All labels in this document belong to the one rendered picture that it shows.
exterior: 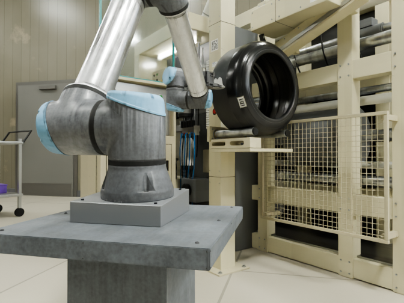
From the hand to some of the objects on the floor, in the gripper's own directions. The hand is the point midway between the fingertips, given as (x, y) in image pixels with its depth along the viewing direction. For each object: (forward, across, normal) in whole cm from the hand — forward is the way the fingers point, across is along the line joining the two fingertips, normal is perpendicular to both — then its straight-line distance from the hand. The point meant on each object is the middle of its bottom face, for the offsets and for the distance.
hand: (222, 88), depth 187 cm
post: (+27, +33, +114) cm, 122 cm away
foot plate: (+27, +33, +114) cm, 122 cm away
